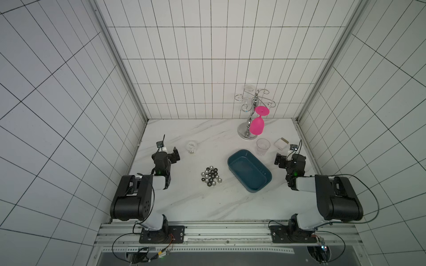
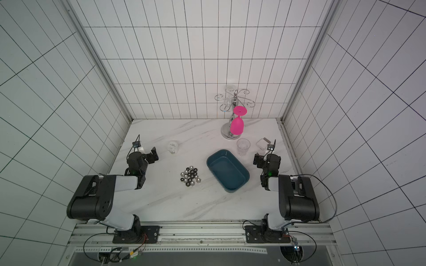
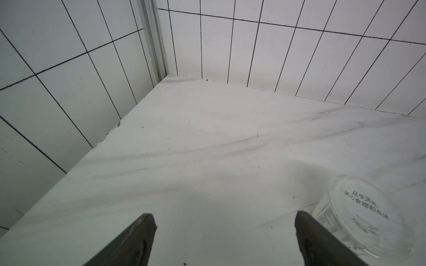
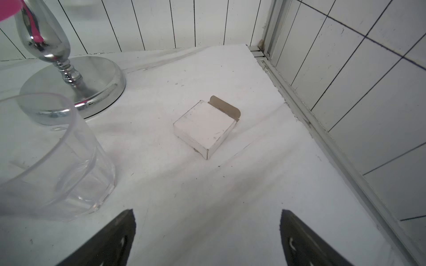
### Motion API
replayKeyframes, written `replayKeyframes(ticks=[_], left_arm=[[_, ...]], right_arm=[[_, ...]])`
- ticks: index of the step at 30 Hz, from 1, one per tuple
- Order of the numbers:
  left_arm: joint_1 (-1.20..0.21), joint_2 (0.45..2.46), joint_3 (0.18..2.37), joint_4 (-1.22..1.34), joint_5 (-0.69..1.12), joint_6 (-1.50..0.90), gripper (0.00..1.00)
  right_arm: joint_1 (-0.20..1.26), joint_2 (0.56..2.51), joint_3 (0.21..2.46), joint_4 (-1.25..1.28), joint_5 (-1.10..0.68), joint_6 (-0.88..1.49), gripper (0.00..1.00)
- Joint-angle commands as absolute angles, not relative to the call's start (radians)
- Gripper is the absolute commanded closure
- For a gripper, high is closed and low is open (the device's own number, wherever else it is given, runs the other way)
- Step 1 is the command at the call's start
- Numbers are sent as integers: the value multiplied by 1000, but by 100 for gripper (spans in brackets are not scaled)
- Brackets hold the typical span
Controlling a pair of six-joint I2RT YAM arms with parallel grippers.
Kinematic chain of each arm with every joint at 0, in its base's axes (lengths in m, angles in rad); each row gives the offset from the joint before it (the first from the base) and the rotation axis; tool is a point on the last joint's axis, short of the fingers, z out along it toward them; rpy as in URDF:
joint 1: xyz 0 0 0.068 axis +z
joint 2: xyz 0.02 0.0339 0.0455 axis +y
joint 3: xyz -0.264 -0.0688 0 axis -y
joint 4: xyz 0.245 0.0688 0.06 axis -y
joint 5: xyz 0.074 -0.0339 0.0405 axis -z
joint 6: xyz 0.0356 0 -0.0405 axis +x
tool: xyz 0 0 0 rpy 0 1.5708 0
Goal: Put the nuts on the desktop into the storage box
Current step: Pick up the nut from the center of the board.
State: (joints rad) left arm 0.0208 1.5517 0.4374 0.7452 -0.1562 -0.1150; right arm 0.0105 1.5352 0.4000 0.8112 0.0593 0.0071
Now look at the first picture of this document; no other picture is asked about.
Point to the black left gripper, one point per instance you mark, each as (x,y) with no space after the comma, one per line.
(170,157)

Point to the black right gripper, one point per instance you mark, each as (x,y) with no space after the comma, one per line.
(284,162)

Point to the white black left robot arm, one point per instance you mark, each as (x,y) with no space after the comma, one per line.
(135,198)

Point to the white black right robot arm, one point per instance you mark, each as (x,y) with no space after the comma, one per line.
(336,201)

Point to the small white box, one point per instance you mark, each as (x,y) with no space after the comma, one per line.
(281,143)

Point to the teal plastic storage box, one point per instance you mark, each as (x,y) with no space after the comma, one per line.
(249,170)

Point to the small clear glass jar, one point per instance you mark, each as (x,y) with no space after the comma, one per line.
(191,147)

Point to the clear plastic cup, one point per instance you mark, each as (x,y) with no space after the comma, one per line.
(262,146)

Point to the pink plastic wine glass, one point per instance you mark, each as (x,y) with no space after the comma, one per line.
(258,124)

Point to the chrome glass hanger stand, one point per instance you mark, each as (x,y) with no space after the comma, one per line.
(256,104)

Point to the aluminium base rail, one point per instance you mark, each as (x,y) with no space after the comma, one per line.
(221,236)

